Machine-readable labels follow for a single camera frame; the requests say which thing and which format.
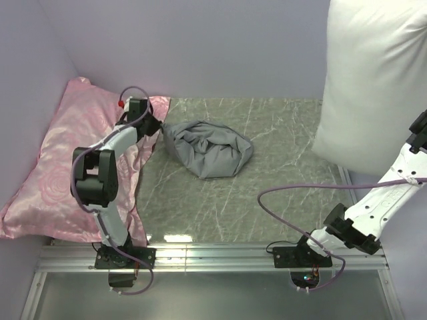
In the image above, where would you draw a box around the grey pillowcase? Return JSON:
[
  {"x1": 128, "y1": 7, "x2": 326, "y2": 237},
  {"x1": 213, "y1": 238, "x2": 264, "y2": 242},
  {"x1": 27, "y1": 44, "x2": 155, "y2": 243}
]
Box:
[{"x1": 162, "y1": 121, "x2": 254, "y2": 179}]

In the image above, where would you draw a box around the white pillow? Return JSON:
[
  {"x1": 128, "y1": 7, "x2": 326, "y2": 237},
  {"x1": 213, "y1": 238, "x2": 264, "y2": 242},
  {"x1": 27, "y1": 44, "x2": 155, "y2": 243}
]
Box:
[{"x1": 313, "y1": 1, "x2": 426, "y2": 175}]

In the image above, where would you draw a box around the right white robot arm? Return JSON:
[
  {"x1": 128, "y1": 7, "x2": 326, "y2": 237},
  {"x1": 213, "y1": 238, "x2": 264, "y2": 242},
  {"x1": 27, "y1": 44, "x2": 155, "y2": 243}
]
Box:
[{"x1": 294, "y1": 112, "x2": 426, "y2": 267}]

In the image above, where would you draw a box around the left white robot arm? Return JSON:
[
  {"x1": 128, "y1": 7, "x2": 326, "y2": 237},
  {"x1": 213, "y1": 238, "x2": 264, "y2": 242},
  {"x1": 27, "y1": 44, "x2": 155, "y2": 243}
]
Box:
[{"x1": 71, "y1": 98, "x2": 161, "y2": 268}]

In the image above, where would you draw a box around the pink floral pillow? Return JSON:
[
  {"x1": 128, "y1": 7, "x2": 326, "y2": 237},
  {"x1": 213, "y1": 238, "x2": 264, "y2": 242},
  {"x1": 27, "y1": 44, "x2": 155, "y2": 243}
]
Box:
[{"x1": 1, "y1": 77, "x2": 160, "y2": 247}]

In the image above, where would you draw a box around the left black controller box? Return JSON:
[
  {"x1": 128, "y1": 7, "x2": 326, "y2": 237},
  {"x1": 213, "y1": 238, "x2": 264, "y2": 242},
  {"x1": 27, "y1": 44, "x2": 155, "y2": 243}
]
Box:
[{"x1": 107, "y1": 273, "x2": 137, "y2": 289}]

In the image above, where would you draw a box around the right controller board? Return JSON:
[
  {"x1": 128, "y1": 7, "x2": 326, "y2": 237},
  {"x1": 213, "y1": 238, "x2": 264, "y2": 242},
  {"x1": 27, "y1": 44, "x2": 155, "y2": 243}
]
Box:
[{"x1": 290, "y1": 271, "x2": 320, "y2": 291}]

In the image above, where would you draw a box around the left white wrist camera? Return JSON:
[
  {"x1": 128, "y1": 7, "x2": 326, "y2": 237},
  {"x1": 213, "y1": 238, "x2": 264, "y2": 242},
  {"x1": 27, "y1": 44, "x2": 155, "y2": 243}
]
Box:
[{"x1": 118, "y1": 98, "x2": 131, "y2": 112}]

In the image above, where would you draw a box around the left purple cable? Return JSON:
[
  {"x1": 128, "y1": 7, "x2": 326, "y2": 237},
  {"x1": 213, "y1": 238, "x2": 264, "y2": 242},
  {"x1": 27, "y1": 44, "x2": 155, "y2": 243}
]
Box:
[{"x1": 70, "y1": 85, "x2": 156, "y2": 296}]

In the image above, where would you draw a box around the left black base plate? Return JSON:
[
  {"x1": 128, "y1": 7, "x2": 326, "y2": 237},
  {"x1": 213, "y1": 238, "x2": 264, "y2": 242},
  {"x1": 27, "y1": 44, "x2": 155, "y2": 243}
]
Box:
[{"x1": 94, "y1": 245, "x2": 156, "y2": 270}]

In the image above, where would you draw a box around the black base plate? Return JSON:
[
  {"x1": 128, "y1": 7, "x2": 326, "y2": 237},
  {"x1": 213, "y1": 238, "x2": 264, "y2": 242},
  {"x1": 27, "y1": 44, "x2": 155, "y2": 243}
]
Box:
[
  {"x1": 94, "y1": 245, "x2": 156, "y2": 270},
  {"x1": 272, "y1": 247, "x2": 333, "y2": 269}
]

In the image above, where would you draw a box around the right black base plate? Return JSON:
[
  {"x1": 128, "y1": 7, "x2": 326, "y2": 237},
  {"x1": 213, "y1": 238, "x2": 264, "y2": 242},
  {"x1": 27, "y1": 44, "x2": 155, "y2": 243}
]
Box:
[{"x1": 272, "y1": 247, "x2": 333, "y2": 269}]

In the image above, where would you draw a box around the aluminium mounting rail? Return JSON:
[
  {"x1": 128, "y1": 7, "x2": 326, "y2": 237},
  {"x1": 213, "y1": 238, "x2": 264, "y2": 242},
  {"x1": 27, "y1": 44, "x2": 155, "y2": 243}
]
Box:
[{"x1": 35, "y1": 241, "x2": 390, "y2": 275}]

